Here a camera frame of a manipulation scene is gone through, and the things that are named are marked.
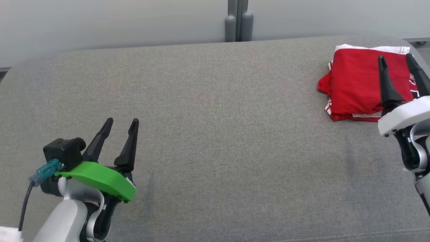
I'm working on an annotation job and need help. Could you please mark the grey rounded post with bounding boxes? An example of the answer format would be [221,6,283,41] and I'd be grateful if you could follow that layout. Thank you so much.
[240,11,254,42]
[224,15,237,42]

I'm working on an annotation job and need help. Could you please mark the teal plug camera cable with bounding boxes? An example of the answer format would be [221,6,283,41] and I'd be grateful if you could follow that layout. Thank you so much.
[18,159,63,232]

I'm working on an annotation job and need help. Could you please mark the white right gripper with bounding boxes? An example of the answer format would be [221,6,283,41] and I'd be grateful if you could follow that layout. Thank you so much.
[378,53,430,136]

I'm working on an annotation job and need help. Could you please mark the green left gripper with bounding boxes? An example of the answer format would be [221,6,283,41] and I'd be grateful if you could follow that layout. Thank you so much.
[55,118,139,203]

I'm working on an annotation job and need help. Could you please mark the red white basketball jersey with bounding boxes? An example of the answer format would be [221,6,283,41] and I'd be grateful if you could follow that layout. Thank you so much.
[317,60,420,122]

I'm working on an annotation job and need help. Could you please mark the grey metal partition frame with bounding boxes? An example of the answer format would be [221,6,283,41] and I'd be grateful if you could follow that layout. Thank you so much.
[228,0,249,42]

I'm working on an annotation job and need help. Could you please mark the red white basketball shorts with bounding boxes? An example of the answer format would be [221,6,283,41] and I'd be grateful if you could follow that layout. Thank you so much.
[331,44,420,116]

